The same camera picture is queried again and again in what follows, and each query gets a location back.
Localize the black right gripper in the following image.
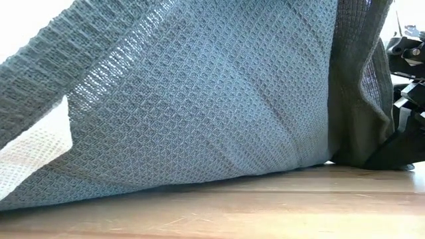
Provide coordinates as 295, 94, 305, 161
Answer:
363, 35, 425, 171

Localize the dark grey towel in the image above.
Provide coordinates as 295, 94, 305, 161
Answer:
0, 0, 396, 212

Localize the thin black slanted cable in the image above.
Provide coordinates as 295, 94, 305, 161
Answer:
395, 10, 404, 38

